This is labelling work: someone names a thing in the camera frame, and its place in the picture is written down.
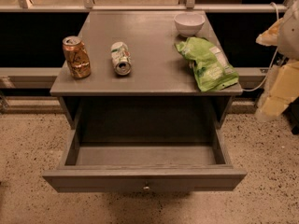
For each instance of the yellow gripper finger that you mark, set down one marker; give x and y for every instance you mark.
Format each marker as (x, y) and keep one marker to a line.
(280, 89)
(270, 36)

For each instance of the green rice chip bag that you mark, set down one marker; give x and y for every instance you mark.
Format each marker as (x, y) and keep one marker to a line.
(211, 70)

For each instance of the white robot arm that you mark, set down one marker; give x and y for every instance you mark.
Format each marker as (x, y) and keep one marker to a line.
(288, 40)

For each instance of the grey open top drawer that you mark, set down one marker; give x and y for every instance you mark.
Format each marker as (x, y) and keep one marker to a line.
(179, 149)

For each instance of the white ceramic bowl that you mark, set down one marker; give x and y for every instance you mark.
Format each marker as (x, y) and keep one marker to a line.
(189, 24)

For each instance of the grey wooden cabinet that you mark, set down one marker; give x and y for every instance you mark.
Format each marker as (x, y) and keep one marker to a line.
(158, 69)

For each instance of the white green soda can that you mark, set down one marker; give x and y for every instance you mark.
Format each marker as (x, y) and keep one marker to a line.
(121, 58)

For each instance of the orange crushed soda can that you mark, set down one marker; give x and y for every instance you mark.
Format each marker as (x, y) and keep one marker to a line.
(76, 57)

